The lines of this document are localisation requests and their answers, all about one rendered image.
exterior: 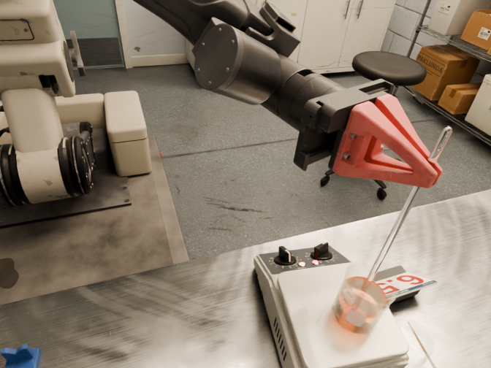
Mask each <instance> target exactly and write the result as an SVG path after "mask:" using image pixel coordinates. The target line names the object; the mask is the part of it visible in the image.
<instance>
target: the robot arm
mask: <svg viewBox="0 0 491 368"><path fill-rule="evenodd" d="M132 1H134V2H136V3H138V4H139V5H140V6H142V7H144V8H146V9H147V10H148V11H150V12H152V13H153V14H154V15H156V16H158V17H159V18H161V19H162V20H164V21H165V22H167V23H168V24H170V25H171V26H172V27H173V28H174V29H175V30H177V31H178V32H179V33H180V34H182V35H183V36H184V37H185V38H186V39H187V40H188V41H189V42H190V43H191V44H192V45H193V46H194V47H193V49H192V50H191V51H192V53H193V54H194V57H195V61H194V73H195V77H196V79H197V82H198V84H199V85H200V86H201V87H202V88H204V89H206V90H208V91H212V92H214V93H218V94H221V95H223V96H227V97H229V98H232V99H235V100H238V101H241V102H244V103H246V104H250V105H256V104H260V105H262V106H263V107H264V108H266V109H267V110H269V111H270V112H271V113H273V114H274V115H276V116H277V117H279V118H280V119H281V120H283V121H285V122H286V123H288V124H289V125H290V126H292V127H293V128H295V129H296V130H298V131H299V136H298V140H297V146H296V150H295V154H294V160H293V162H294V164H296V165H297V166H298V167H299V168H301V170H303V171H306V169H307V166H308V165H309V164H312V163H314V162H316V161H319V160H322V159H323V158H326V157H328V156H331V157H330V162H329V164H328V168H329V169H331V170H332V171H333V172H334V173H336V174H337V175H339V176H345V177H358V178H365V179H371V180H384V181H390V182H394V183H401V184H405V185H412V186H416V187H420V188H430V187H431V186H432V185H435V184H436V183H437V182H438V179H439V178H440V176H441V174H442V173H443V170H442V168H441V167H440V166H439V164H438V163H437V162H436V163H435V165H434V167H433V168H432V166H431V165H430V164H429V163H428V162H427V160H428V158H429V156H430V152H429V150H428V149H427V148H426V147H425V145H424V144H423V142H422V141H421V139H420V138H419V137H418V135H417V134H416V132H415V130H414V128H413V126H412V125H411V123H410V121H409V119H408V117H407V116H406V114H405V112H404V110H403V108H402V107H401V105H400V103H399V101H398V100H397V98H395V97H394V96H392V92H393V89H394V85H393V84H391V83H389V82H387V81H386V80H382V79H379V80H374V81H372V82H369V83H365V84H361V85H357V86H354V87H352V88H345V87H343V86H342V85H339V84H337V83H335V82H333V81H331V80H330V79H328V78H326V77H324V76H322V75H320V74H318V73H316V72H314V71H312V70H310V69H309V68H307V67H305V66H303V65H301V64H299V63H297V62H295V61H293V60H291V59H290V58H289V56H290V55H291V54H292V53H293V51H294V50H295V49H296V48H297V46H298V45H299V43H301V41H300V40H299V39H298V38H297V37H296V36H295V35H294V33H293V31H294V30H295V29H296V27H295V26H294V24H293V23H292V22H291V21H290V19H288V18H287V16H285V14H283V13H282V11H280V10H279V8H277V7H276V6H275V5H274V4H272V3H270V2H267V3H266V5H264V6H262V8H259V7H258V6H256V5H255V3H253V2H252V1H250V0H132ZM382 143H383V144H385V145H386V146H387V147H388V148H390V149H391V150H392V151H394V152H395V153H396V154H398V155H399V156H400V157H401V158H402V159H403V160H404V161H405V162H406V164H405V163H403V162H401V161H398V160H396V159H394V158H391V157H389V156H386V155H384V154H383V149H384V146H383V145H382Z"/></svg>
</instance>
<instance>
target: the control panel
mask: <svg viewBox="0 0 491 368"><path fill-rule="evenodd" d="M313 251H314V248H303V249H296V250H290V252H291V253H292V256H294V257H295V258H296V259H297V261H296V263H295V264H292V265H288V266H282V265H278V264H276V263H275V262H274V258H275V257H276V256H279V255H278V252H273V253H262V254H259V256H260V258H261V259H262V260H263V262H264V264H265V265H266V267H267V268H268V269H269V271H270V273H271V274H272V275H276V274H280V273H282V272H287V271H292V270H298V269H308V268H314V267H323V266H329V265H335V264H345V263H350V261H349V260H348V259H347V258H345V257H344V256H342V255H341V254H340V253H339V252H338V251H336V250H335V249H334V248H332V247H331V246H330V245H329V252H331V254H332V258H331V259H330V260H326V261H320V260H316V259H313V258H311V252H313ZM313 261H318V263H317V264H315V263H313ZM300 262H303V263H305V265H300Z"/></svg>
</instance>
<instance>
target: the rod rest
mask: <svg viewBox="0 0 491 368"><path fill-rule="evenodd" d="M1 355H2V356H3V357H4V358H5V359H6V364H5V367H4V368H39V361H40V356H41V351H40V349H39V348H32V349H30V347H29V346H28V344H23V345H21V346H20V347H19V348H18V349H13V348H2V349H1Z"/></svg>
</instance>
